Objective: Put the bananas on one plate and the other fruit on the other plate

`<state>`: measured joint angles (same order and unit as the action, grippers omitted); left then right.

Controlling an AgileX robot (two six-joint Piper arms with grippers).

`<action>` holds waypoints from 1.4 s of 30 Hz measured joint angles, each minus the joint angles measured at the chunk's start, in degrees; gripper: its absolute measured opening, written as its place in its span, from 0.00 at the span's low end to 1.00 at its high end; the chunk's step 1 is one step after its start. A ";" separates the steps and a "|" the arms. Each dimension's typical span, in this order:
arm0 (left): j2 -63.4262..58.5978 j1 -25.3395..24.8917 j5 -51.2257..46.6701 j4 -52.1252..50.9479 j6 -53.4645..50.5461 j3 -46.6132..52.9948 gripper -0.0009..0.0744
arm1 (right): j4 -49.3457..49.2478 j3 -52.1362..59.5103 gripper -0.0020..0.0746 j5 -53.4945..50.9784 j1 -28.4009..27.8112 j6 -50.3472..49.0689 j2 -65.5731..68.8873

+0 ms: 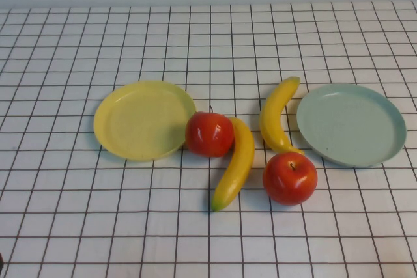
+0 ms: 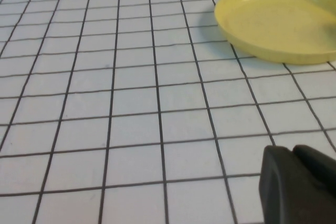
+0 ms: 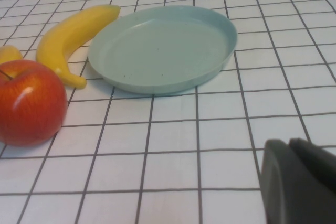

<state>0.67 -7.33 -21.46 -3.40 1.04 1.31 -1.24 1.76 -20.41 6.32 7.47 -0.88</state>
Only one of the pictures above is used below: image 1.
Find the red apple without stem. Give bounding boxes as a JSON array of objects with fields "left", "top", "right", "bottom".
[{"left": 185, "top": 111, "right": 235, "bottom": 158}]

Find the long yellow banana green tip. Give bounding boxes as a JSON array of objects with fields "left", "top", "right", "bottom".
[{"left": 211, "top": 116, "right": 256, "bottom": 212}]

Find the short curved yellow banana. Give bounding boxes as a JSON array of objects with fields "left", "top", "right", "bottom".
[{"left": 259, "top": 76, "right": 306, "bottom": 156}]

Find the red apple with stem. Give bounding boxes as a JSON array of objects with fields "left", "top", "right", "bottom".
[{"left": 263, "top": 152, "right": 319, "bottom": 206}]

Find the yellow round plate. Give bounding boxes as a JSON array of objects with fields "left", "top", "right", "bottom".
[{"left": 93, "top": 79, "right": 198, "bottom": 162}]

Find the light blue round plate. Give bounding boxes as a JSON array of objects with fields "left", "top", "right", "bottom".
[{"left": 296, "top": 83, "right": 408, "bottom": 169}]

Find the white grid-pattern tablecloth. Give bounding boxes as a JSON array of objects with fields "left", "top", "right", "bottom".
[{"left": 0, "top": 0, "right": 417, "bottom": 278}]

